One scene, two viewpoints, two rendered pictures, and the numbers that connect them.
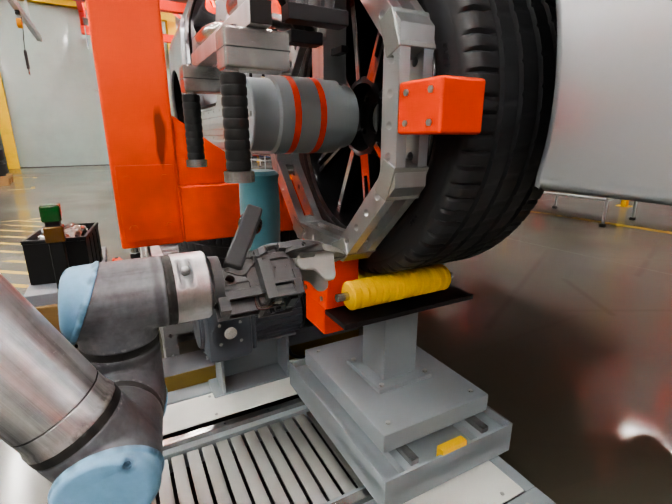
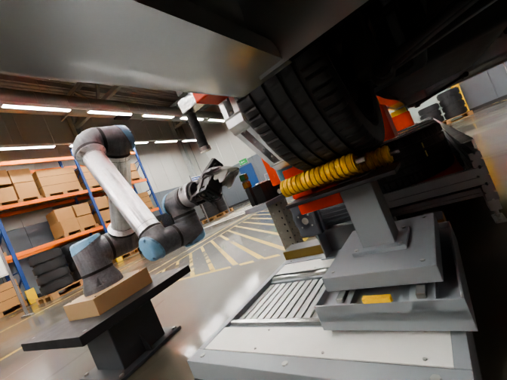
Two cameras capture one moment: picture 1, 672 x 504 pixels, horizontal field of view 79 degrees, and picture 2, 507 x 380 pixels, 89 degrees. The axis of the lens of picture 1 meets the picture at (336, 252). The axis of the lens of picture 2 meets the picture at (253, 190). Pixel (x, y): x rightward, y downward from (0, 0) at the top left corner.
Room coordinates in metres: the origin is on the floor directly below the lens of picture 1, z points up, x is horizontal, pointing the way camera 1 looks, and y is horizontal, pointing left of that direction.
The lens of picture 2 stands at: (0.28, -0.77, 0.55)
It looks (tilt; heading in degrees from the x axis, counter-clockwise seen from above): 0 degrees down; 64
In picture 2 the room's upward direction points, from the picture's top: 23 degrees counter-clockwise
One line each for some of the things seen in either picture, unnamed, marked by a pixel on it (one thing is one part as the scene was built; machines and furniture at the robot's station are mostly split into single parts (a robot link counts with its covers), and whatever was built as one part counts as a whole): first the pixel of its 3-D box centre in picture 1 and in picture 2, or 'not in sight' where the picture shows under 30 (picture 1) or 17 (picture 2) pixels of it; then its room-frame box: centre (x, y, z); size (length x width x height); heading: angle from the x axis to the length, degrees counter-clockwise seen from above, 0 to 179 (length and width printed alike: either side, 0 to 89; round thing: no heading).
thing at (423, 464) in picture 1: (387, 400); (393, 269); (0.94, -0.14, 0.13); 0.50 x 0.36 x 0.10; 28
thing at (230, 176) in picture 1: (236, 126); (198, 131); (0.60, 0.14, 0.83); 0.04 x 0.04 x 0.16
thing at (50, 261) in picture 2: not in sight; (68, 267); (-1.45, 7.42, 0.55); 1.40 x 0.80 x 1.09; 37
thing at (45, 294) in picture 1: (72, 271); (272, 200); (1.12, 0.76, 0.44); 0.43 x 0.17 x 0.03; 28
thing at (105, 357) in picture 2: not in sight; (122, 327); (0.05, 0.86, 0.15); 0.60 x 0.60 x 0.30; 35
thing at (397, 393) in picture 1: (389, 336); (370, 216); (0.94, -0.14, 0.32); 0.40 x 0.30 x 0.28; 28
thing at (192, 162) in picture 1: (193, 129); not in sight; (0.90, 0.30, 0.83); 0.04 x 0.04 x 0.16
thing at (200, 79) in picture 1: (204, 79); not in sight; (0.92, 0.27, 0.93); 0.09 x 0.05 x 0.05; 118
